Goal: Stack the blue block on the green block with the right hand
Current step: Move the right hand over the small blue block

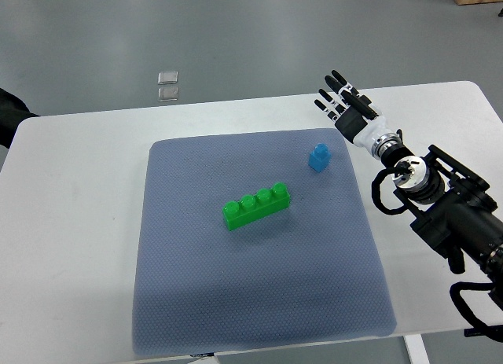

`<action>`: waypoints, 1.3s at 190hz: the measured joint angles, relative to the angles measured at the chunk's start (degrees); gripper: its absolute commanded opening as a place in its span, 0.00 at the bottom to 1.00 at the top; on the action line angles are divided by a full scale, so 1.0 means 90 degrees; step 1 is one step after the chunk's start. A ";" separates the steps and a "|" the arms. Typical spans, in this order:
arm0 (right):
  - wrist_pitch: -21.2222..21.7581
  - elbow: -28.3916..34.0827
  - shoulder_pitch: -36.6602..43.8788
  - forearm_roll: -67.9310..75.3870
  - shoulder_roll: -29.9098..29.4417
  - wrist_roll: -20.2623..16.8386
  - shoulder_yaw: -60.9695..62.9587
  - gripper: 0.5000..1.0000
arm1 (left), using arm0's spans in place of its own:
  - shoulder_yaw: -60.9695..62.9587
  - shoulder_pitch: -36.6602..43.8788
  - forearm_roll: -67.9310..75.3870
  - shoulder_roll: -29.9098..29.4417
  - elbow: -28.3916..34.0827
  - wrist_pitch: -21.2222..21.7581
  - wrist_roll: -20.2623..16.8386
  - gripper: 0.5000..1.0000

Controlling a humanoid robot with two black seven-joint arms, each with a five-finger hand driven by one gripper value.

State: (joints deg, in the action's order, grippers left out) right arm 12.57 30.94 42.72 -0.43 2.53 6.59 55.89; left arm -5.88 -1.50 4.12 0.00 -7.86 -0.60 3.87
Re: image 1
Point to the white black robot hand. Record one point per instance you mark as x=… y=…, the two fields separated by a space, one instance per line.
x=353 y=114

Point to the upper floor socket plate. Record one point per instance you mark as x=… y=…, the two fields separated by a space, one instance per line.
x=167 y=77

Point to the black table control panel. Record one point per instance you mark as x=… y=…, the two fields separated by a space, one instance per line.
x=473 y=333

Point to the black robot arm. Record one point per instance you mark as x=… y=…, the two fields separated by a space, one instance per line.
x=453 y=214

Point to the small blue block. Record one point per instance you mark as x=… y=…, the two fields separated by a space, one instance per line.
x=320 y=157

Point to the black object at left edge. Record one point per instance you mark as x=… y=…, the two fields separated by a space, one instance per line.
x=13 y=112

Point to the long green block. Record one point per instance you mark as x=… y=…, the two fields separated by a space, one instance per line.
x=252 y=207

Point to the blue-grey mat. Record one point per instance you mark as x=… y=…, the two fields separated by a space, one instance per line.
x=308 y=273

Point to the white table leg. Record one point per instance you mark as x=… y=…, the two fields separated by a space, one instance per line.
x=416 y=350

